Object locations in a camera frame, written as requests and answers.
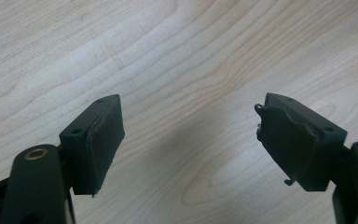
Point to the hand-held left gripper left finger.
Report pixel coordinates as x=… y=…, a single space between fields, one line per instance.
x=93 y=147

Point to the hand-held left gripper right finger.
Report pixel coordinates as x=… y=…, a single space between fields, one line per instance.
x=298 y=147

